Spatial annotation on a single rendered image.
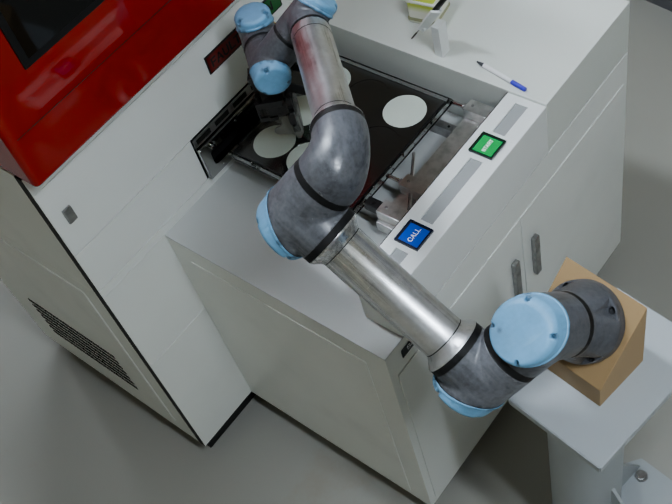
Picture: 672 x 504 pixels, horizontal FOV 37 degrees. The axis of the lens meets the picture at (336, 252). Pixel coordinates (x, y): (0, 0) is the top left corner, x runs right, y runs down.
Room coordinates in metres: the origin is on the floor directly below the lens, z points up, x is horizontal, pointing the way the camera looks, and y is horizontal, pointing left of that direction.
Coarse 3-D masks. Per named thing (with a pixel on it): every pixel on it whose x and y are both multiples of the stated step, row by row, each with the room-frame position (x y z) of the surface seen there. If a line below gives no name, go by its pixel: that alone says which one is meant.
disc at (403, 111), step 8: (400, 96) 1.63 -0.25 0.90; (408, 96) 1.62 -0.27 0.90; (416, 96) 1.61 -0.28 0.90; (392, 104) 1.61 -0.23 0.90; (400, 104) 1.60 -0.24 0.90; (408, 104) 1.59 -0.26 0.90; (416, 104) 1.58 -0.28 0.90; (424, 104) 1.58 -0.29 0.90; (384, 112) 1.59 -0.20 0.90; (392, 112) 1.59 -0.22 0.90; (400, 112) 1.58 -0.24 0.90; (408, 112) 1.57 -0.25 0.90; (416, 112) 1.56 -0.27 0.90; (424, 112) 1.55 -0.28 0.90; (392, 120) 1.56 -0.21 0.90; (400, 120) 1.55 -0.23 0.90; (408, 120) 1.55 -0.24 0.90; (416, 120) 1.54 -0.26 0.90
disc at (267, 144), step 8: (272, 128) 1.66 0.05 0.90; (256, 136) 1.65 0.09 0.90; (264, 136) 1.64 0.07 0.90; (272, 136) 1.63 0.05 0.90; (280, 136) 1.63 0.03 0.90; (288, 136) 1.62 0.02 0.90; (256, 144) 1.63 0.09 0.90; (264, 144) 1.62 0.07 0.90; (272, 144) 1.61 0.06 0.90; (280, 144) 1.60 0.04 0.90; (288, 144) 1.59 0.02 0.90; (256, 152) 1.60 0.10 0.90; (264, 152) 1.60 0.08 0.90; (272, 152) 1.59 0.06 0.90; (280, 152) 1.58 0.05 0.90
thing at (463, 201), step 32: (512, 96) 1.46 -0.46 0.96; (480, 128) 1.40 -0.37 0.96; (512, 128) 1.37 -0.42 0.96; (544, 128) 1.39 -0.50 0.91; (480, 160) 1.32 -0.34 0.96; (512, 160) 1.32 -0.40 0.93; (448, 192) 1.27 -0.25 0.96; (480, 192) 1.25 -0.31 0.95; (512, 192) 1.31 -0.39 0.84; (448, 224) 1.19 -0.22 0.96; (480, 224) 1.24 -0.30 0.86; (416, 256) 1.14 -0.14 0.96; (448, 256) 1.17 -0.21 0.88; (384, 320) 1.10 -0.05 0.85
